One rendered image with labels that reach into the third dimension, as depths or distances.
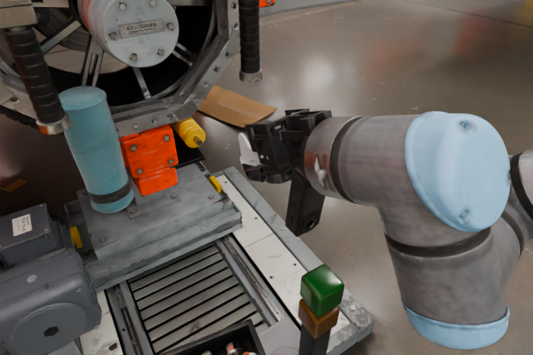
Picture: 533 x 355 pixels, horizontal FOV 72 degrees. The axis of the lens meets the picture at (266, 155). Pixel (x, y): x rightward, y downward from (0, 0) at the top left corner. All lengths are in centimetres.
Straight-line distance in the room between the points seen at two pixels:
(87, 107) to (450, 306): 61
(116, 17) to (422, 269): 55
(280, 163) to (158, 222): 77
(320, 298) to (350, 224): 103
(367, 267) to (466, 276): 100
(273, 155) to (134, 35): 34
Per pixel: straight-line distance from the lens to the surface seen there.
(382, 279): 133
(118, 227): 120
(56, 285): 88
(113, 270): 119
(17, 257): 99
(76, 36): 108
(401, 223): 33
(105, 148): 76
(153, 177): 98
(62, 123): 62
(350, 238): 142
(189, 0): 97
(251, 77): 69
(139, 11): 67
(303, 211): 47
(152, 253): 119
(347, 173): 34
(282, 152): 46
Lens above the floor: 104
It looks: 36 degrees down
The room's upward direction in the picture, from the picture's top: straight up
